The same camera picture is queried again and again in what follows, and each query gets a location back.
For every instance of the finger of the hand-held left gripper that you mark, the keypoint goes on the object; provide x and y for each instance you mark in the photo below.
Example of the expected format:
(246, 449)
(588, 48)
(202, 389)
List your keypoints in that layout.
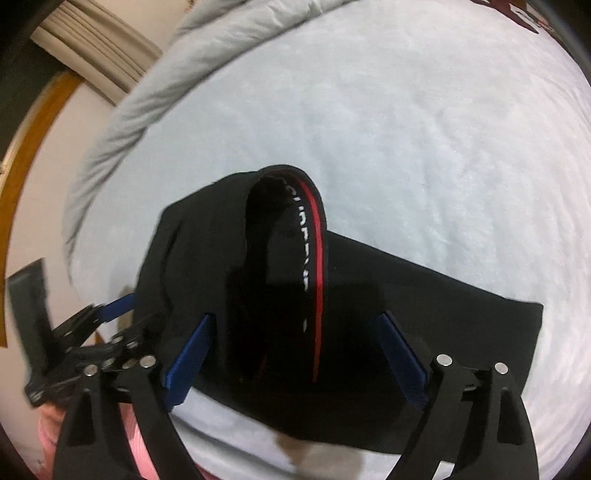
(117, 307)
(129, 341)

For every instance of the wooden trim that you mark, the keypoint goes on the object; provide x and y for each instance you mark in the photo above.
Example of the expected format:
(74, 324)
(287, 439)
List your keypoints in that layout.
(27, 152)

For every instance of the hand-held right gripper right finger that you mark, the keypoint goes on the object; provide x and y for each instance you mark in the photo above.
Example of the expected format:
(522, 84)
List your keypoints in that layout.
(401, 360)

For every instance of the bed with white sheet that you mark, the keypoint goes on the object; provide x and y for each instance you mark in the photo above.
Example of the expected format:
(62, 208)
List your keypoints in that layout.
(415, 138)

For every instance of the person's pink clothing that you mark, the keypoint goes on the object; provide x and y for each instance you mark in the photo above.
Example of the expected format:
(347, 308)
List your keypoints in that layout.
(129, 438)

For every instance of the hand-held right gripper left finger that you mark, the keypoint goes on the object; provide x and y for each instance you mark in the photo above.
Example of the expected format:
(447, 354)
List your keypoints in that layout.
(191, 355)

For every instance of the dark red garment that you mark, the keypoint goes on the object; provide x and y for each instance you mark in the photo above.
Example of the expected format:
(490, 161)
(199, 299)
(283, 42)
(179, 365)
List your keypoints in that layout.
(503, 9)

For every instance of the beige curtain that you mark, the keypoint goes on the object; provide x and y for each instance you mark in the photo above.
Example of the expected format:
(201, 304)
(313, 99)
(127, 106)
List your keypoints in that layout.
(92, 46)

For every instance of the black pants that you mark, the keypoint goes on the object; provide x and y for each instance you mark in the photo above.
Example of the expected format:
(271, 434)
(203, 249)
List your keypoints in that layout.
(369, 286)

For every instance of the grey duvet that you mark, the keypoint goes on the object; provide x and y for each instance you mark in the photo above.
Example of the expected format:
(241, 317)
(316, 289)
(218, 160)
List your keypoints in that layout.
(184, 55)

